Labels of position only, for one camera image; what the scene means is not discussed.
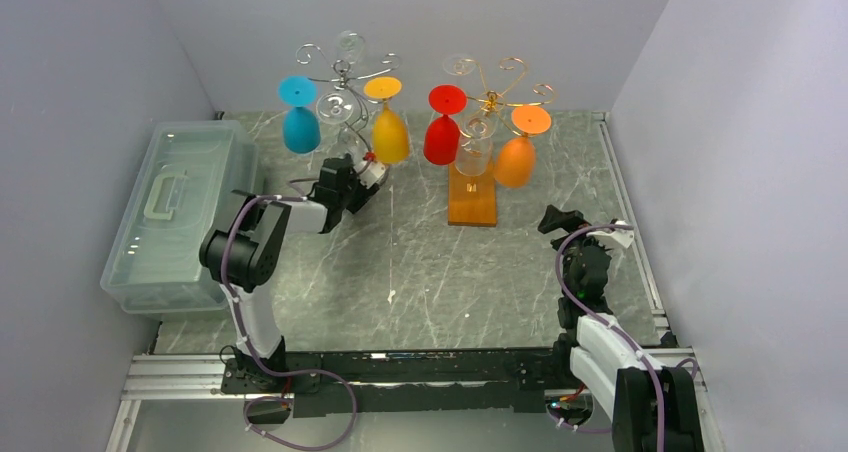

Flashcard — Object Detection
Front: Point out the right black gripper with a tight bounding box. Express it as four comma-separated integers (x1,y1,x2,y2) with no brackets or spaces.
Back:
539,204,616,297

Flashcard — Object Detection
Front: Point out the clear plain wine glass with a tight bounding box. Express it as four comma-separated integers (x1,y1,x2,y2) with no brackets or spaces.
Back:
315,89,372,166

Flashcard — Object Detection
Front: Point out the orange plastic wine glass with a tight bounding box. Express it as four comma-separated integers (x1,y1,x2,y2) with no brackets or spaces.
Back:
494,105,552,188

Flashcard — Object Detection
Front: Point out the clear plastic storage box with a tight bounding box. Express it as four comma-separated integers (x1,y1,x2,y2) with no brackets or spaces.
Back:
100,120,263,316

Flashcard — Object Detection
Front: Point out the clear patterned wine glass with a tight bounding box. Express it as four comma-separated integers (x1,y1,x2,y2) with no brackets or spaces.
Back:
442,53,477,78

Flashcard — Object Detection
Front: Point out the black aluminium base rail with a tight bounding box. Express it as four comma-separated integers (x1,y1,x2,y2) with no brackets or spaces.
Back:
122,345,606,425

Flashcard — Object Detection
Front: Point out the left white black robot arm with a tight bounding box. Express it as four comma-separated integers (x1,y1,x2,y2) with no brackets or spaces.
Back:
199,153,389,392

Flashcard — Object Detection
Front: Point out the silver wire glass rack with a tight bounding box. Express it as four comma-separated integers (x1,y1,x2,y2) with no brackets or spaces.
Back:
296,30,402,173

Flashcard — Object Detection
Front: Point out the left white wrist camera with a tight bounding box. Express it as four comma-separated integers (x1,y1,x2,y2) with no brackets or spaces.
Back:
354,152,389,189

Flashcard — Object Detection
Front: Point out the blue plastic wine glass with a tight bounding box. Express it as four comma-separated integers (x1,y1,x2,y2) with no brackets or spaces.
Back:
278,76,321,154

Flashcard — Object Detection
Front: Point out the red plastic wine glass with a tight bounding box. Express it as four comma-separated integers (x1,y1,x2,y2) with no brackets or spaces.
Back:
423,84,467,166

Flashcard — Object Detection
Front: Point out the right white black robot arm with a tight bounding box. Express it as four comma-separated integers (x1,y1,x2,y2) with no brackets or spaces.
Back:
537,205,706,451

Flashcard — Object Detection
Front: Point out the yellow plastic wine glass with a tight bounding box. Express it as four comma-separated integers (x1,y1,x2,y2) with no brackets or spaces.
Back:
364,76,410,165

